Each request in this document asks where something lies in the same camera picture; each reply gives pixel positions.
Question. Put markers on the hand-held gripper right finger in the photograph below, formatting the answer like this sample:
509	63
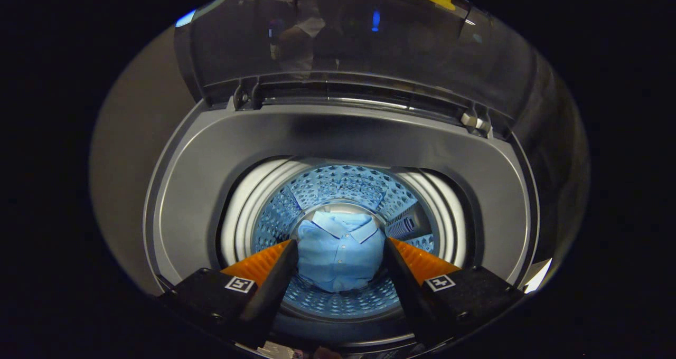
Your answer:
409	295

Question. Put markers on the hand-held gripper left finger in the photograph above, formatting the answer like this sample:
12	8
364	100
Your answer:
274	295

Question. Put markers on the light blue polo shirt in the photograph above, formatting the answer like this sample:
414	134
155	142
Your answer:
340	253

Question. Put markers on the grey washing machine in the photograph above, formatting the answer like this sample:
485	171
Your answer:
200	190

